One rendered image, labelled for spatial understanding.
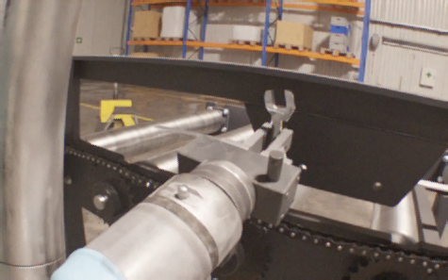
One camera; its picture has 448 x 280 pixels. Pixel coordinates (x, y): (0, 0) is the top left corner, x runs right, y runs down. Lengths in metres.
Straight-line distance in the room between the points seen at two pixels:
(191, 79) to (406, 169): 0.41
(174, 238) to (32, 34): 0.22
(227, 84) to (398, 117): 0.30
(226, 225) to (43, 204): 0.17
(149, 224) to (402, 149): 0.38
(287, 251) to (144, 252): 0.38
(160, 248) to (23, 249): 0.15
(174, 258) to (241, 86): 0.37
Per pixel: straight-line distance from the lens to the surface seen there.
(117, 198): 0.68
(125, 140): 1.06
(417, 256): 0.48
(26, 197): 0.31
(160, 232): 0.24
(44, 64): 0.30
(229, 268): 0.54
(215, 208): 0.27
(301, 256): 0.57
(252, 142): 0.40
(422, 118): 0.50
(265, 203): 0.32
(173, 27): 10.44
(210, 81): 0.58
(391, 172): 0.50
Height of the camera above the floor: 1.18
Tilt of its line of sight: 15 degrees down
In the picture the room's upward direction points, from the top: 5 degrees clockwise
